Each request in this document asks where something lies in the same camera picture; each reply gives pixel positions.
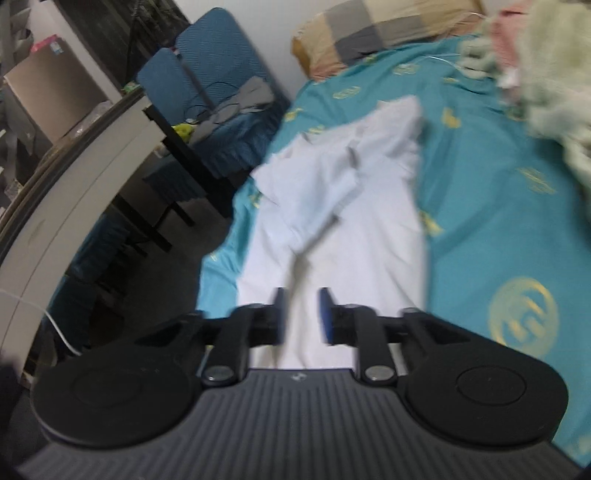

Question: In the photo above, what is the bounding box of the white t-shirt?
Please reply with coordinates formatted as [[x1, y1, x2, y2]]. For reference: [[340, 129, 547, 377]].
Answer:
[[238, 95, 429, 370]]

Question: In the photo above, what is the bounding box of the teal patterned bed sheet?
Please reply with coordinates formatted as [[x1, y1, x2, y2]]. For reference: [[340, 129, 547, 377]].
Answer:
[[195, 34, 591, 458]]

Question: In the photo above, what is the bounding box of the yellow-green plush toy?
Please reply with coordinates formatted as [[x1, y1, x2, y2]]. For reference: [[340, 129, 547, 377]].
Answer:
[[173, 123, 194, 143]]

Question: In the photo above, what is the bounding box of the white black-edged desk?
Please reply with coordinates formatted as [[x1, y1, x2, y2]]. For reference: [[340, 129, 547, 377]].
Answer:
[[1, 89, 235, 371]]

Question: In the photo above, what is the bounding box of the blue covered chair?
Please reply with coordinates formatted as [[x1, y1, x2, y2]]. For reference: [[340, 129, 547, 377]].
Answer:
[[175, 7, 290, 178], [137, 48, 215, 227]]

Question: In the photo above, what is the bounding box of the grey cloth on chair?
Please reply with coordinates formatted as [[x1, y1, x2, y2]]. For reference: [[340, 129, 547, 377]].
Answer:
[[188, 76, 276, 146]]

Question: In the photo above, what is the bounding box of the green fleece blanket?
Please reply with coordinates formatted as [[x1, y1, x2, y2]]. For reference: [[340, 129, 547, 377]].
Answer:
[[458, 1, 590, 194]]

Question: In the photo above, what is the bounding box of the cardboard box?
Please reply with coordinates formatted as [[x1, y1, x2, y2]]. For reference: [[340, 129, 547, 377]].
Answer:
[[4, 38, 107, 143]]

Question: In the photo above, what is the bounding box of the checkered pillow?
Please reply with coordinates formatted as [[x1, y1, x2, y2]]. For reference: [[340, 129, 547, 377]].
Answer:
[[297, 0, 484, 80]]

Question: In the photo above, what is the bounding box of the dark window grille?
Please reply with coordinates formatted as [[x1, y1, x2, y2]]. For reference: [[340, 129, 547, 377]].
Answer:
[[56, 0, 189, 89]]

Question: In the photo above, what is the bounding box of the pink fleece blanket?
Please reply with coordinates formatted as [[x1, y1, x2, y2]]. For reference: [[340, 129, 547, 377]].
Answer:
[[490, 1, 532, 90]]

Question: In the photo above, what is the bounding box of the black cable on chair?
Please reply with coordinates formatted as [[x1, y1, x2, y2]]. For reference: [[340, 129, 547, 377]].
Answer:
[[181, 80, 240, 123]]

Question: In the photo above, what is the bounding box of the white charging cable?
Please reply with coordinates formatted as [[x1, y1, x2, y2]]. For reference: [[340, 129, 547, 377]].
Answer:
[[414, 11, 486, 80]]

